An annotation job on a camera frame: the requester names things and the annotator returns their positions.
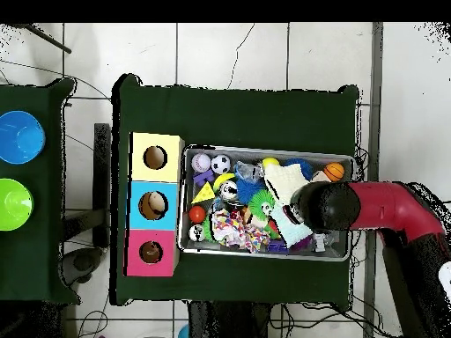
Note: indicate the light blue muslin cloth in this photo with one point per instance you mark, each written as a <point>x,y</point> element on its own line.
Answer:
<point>294,230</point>

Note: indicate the cream muslin cloth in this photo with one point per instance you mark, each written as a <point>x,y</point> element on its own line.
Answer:
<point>285,183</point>

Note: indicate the white colourful-dotted wrapper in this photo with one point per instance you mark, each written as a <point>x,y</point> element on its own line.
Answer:
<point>225,229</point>

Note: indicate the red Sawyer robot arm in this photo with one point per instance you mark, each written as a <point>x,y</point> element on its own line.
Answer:
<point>387,207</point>

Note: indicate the wooden box with three holes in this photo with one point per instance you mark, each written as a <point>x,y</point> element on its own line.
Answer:
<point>141,169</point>

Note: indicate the green spiky toy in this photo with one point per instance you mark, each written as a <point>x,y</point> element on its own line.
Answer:
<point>261,206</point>

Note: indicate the small orange basketball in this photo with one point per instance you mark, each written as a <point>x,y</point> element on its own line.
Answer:
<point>334,171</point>

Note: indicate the crushed silver drink can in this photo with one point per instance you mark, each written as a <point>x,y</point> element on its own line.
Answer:
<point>229,190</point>

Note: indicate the small soccer ball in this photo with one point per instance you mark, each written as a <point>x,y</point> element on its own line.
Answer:
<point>221,164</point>

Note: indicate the yellow cheese wedge toy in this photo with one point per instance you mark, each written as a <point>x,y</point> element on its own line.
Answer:
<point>205,195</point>

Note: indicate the red-orange smooth ball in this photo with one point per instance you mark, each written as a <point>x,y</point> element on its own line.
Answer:
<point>197,214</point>

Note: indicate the purple foam shape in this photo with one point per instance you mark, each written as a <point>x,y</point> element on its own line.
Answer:
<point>203,177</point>

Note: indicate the small white baseball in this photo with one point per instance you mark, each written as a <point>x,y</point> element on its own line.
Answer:
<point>201,162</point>

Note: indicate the small blue floor ball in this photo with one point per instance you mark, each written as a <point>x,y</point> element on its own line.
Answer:
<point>184,333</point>

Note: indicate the dark grey rounded base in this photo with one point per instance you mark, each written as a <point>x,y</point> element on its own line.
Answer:
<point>84,262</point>

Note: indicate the green plastic bowl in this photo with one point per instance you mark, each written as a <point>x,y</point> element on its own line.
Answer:
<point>14,204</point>

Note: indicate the blue round object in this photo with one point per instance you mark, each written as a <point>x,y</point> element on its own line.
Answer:
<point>21,137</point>

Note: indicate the dark thin rod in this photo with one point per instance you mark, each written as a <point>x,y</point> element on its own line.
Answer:
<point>53,44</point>

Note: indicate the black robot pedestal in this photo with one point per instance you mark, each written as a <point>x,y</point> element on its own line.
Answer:
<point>218,320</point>

